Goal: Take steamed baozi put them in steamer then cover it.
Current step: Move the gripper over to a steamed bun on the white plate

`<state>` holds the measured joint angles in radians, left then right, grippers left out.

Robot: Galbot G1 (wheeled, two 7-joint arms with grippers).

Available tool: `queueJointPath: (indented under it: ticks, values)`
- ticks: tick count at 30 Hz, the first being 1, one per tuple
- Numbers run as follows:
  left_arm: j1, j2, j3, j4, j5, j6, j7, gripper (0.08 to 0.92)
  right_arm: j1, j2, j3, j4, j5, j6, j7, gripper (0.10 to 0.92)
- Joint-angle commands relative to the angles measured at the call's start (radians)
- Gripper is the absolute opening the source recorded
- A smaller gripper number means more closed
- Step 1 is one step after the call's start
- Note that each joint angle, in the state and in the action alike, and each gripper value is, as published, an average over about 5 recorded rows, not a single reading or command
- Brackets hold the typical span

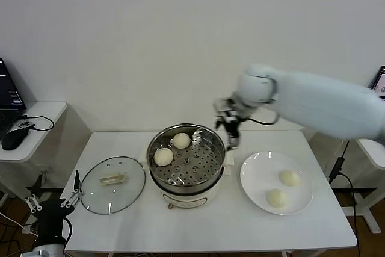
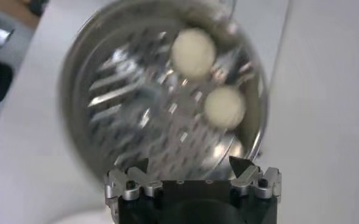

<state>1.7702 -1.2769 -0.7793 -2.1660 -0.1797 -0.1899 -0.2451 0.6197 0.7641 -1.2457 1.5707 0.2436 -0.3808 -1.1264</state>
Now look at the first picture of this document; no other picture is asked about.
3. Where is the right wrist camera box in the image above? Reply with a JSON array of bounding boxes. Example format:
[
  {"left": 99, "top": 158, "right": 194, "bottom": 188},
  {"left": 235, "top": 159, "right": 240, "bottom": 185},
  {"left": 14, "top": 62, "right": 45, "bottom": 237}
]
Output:
[{"left": 213, "top": 97, "right": 232, "bottom": 114}]

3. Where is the black computer mouse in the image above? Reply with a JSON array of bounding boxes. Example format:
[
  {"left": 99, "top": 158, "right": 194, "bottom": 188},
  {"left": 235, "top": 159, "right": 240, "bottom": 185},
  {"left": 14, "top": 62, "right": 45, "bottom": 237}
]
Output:
[{"left": 1, "top": 129, "right": 31, "bottom": 151}]

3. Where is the grey laptop with camera views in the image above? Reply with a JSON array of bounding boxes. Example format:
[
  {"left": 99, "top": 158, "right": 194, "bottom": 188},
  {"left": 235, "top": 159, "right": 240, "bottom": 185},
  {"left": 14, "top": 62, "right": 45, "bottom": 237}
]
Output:
[{"left": 369, "top": 65, "right": 385, "bottom": 99}]

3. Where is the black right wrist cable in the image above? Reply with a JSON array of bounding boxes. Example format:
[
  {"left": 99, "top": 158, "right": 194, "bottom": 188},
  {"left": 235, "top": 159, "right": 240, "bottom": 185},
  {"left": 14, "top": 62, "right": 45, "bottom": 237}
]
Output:
[{"left": 248, "top": 109, "right": 281, "bottom": 126}]

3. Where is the perforated steel steamer basket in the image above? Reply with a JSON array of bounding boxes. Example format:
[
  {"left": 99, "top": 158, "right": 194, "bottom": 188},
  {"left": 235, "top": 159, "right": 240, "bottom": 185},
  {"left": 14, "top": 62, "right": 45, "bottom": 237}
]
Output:
[{"left": 146, "top": 123, "right": 226, "bottom": 193}]

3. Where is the cream electric cooking pot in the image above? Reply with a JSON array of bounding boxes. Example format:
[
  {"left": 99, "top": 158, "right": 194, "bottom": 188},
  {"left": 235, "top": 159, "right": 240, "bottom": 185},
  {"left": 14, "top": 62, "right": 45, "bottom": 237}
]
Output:
[{"left": 138, "top": 147, "right": 235, "bottom": 211}]

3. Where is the black looped hub cable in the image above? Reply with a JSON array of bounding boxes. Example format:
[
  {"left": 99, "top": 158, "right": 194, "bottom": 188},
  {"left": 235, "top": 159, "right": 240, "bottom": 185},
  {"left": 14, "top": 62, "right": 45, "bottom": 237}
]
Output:
[{"left": 19, "top": 114, "right": 55, "bottom": 133}]

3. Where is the white round plate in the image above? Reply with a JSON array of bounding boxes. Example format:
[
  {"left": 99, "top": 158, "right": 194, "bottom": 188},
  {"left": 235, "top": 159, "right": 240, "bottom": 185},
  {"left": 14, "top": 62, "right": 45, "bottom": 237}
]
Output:
[{"left": 239, "top": 150, "right": 314, "bottom": 216}]

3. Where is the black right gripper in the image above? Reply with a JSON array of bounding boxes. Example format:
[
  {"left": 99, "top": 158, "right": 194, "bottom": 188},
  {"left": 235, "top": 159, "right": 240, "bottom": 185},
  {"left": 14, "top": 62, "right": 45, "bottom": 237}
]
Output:
[{"left": 214, "top": 97, "right": 243, "bottom": 152}]

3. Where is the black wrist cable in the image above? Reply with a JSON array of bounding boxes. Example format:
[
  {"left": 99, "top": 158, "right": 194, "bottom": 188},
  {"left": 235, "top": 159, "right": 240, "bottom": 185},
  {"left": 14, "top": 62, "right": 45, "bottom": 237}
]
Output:
[
  {"left": 248, "top": 109, "right": 281, "bottom": 126},
  {"left": 61, "top": 217, "right": 74, "bottom": 247}
]

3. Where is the round glass pot lid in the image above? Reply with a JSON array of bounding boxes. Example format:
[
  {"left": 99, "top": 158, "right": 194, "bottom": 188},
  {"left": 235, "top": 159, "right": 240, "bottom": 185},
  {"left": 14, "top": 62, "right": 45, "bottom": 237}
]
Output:
[{"left": 79, "top": 156, "right": 147, "bottom": 215}]

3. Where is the white steamed baozi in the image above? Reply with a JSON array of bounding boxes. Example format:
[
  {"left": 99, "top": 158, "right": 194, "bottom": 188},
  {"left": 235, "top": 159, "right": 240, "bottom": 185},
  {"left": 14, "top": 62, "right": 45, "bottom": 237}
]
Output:
[
  {"left": 266, "top": 188, "right": 288, "bottom": 209},
  {"left": 153, "top": 148, "right": 174, "bottom": 167},
  {"left": 279, "top": 169, "right": 301, "bottom": 188},
  {"left": 172, "top": 132, "right": 191, "bottom": 150}
]

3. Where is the white side table with label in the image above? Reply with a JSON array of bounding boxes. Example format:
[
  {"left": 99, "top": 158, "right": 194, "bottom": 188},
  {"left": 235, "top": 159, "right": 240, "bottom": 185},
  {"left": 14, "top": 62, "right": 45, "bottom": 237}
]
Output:
[{"left": 356, "top": 138, "right": 385, "bottom": 235}]

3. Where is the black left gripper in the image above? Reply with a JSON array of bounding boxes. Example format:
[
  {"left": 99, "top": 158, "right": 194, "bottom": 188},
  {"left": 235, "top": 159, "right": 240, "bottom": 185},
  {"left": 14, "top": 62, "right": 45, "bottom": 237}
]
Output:
[{"left": 25, "top": 169, "right": 84, "bottom": 242}]

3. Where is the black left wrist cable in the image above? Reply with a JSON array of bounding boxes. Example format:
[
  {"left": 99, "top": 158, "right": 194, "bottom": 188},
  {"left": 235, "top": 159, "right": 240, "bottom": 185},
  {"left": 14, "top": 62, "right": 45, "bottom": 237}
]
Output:
[{"left": 61, "top": 217, "right": 74, "bottom": 247}]

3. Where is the white side table with mouse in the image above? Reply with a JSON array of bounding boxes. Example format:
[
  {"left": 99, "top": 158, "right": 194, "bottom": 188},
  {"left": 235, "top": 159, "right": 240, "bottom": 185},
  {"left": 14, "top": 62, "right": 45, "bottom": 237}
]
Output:
[{"left": 0, "top": 101, "right": 69, "bottom": 231}]

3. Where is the black laptop with dark screen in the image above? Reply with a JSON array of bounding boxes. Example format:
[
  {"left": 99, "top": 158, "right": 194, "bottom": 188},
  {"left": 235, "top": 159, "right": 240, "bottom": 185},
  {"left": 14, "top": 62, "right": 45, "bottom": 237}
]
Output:
[{"left": 0, "top": 58, "right": 28, "bottom": 140}]

